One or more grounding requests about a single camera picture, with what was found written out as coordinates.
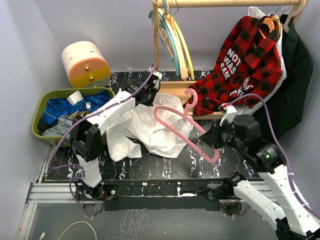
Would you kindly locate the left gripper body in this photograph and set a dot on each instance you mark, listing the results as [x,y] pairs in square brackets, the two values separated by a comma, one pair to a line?
[152,94]

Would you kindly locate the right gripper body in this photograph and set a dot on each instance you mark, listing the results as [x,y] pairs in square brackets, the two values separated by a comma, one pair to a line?
[224,135]

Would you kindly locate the pink hanger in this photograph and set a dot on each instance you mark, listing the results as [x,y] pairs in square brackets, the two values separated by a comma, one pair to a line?
[178,125]

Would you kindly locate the white shirt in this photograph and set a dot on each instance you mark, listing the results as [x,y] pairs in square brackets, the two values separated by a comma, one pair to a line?
[139,123]

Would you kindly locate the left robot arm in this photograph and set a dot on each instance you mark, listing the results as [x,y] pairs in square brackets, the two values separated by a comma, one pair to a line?
[86,135]

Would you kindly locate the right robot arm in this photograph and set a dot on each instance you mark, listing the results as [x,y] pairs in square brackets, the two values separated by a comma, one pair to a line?
[288,216]

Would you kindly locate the red plaid shirt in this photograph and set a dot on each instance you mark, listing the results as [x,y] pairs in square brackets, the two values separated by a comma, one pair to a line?
[231,76]

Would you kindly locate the yellow hanger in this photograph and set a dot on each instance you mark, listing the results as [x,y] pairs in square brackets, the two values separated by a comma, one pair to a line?
[185,60]

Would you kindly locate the orange wooden hanger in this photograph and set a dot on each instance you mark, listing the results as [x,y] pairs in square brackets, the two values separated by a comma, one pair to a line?
[272,24]

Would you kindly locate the cream wooden hanger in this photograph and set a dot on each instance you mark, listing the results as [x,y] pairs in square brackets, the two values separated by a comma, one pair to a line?
[294,14]

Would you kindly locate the wooden clothes rack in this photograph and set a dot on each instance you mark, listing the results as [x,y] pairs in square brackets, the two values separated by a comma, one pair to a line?
[178,88]

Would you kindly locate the black garment on rack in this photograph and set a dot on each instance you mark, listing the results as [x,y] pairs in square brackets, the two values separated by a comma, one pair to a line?
[286,106]

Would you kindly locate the round pastel drawer cabinet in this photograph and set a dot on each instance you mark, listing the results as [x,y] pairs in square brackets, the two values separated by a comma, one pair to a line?
[85,66]

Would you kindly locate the grey garment in basket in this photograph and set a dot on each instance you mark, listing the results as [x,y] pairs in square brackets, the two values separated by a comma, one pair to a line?
[64,122]

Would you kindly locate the olive green laundry basket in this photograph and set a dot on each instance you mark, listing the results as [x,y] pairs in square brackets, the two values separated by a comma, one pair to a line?
[39,127]

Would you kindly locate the blue garment in basket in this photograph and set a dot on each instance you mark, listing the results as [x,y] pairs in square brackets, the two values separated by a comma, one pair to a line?
[57,107]

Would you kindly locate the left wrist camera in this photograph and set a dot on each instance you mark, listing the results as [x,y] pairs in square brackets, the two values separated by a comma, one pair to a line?
[156,79]

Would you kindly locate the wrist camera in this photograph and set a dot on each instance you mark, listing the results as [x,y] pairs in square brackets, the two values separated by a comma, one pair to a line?
[229,112]
[156,79]

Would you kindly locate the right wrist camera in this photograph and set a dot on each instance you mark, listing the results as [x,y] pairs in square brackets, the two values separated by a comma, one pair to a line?
[229,112]

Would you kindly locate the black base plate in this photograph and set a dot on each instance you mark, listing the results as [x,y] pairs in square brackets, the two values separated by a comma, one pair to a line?
[202,194]

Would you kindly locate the aluminium frame rail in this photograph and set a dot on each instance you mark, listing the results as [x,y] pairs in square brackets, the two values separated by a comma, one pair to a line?
[51,212]

